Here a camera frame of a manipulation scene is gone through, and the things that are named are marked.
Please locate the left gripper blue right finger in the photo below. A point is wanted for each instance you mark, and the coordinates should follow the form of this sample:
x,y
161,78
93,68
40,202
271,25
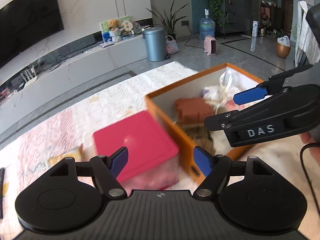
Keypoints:
x,y
203,160

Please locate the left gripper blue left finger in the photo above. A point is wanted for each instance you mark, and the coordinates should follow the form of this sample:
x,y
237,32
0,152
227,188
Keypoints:
x,y
118,160

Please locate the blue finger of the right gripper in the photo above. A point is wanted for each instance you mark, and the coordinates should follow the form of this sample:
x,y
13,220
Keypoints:
x,y
250,95

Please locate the brown plush towel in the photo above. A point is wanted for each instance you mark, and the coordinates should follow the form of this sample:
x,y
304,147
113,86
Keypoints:
x,y
200,135

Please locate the white crinkled cloth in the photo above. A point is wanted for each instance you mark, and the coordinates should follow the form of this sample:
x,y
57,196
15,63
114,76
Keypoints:
x,y
220,97

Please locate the clear plastic snack bag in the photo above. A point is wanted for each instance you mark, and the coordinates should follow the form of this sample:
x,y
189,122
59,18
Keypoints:
x,y
76,153

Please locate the brown sponge block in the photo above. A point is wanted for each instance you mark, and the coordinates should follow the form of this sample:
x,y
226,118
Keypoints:
x,y
192,110

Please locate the person right hand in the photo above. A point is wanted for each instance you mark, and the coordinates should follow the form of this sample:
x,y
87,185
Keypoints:
x,y
307,138

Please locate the red box lid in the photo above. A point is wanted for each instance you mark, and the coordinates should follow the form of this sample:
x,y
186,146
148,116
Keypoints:
x,y
147,142

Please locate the gold round pot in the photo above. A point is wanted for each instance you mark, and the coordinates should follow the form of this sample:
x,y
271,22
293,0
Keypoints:
x,y
282,51

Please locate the orange cardboard box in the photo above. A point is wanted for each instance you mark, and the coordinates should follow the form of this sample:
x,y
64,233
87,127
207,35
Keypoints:
x,y
161,105

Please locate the white hanging cloth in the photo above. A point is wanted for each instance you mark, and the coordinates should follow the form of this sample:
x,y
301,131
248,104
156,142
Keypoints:
x,y
306,41

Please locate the pink space heater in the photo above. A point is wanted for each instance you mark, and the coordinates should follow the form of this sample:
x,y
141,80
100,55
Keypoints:
x,y
210,45

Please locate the blue water jug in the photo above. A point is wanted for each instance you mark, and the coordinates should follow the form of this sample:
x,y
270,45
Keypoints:
x,y
207,26

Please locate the pink white lace rug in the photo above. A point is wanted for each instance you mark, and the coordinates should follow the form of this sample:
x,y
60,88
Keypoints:
x,y
26,158

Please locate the dark shelf with plants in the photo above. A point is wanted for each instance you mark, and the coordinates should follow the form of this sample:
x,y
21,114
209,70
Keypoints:
x,y
231,16

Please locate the pink woven basket bag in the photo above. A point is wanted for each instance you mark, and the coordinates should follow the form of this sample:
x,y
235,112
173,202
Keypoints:
x,y
171,45

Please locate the grey marble tv console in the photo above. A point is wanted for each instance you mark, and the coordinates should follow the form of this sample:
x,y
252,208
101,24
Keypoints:
x,y
70,74

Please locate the potted floor plant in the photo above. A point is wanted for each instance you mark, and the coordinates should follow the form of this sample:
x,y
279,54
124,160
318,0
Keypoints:
x,y
168,20

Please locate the black remote keyboard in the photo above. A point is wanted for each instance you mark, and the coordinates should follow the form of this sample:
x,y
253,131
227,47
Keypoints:
x,y
2,173

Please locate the blue metal trash bin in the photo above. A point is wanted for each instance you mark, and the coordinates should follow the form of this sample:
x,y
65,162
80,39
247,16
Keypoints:
x,y
155,43

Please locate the white wifi router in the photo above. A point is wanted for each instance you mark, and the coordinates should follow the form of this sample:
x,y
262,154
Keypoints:
x,y
29,76

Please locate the teddy bear gift set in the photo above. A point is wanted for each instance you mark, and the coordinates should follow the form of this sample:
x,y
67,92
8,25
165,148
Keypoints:
x,y
118,29

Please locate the black wall television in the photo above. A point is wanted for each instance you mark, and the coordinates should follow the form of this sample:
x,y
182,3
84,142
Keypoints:
x,y
25,23

